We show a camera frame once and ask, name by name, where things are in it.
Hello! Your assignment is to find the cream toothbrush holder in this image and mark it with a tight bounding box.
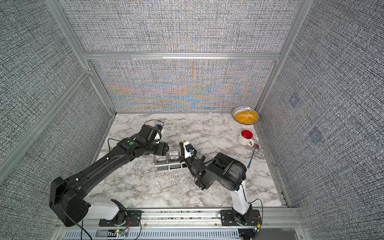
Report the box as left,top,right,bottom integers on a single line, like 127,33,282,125
153,150,188,172

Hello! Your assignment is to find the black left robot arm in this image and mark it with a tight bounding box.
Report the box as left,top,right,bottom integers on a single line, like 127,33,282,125
49,124,169,227

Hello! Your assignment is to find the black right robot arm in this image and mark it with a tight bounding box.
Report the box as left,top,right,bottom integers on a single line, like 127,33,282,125
184,153,253,226

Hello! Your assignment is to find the clear plastic cup right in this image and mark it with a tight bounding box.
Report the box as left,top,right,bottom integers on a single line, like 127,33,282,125
167,150,180,164

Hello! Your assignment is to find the white mug red inside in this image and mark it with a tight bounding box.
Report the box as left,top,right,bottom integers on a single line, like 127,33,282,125
238,130,255,147

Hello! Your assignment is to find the iridescent purple blue spoon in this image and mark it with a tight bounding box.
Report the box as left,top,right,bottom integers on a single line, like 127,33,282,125
247,144,260,169

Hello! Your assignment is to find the patterned white bowl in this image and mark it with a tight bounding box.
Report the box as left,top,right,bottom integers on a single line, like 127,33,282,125
232,106,259,125

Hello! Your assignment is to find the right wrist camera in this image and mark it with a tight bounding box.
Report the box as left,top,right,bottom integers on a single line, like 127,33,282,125
183,141,196,159

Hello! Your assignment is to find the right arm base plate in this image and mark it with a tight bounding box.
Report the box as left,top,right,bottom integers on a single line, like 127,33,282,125
219,209,262,227

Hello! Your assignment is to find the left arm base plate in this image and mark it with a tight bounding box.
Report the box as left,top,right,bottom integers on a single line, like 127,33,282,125
99,210,143,227

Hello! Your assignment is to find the white vented cable duct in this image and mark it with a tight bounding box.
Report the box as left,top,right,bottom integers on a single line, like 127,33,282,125
62,229,240,240

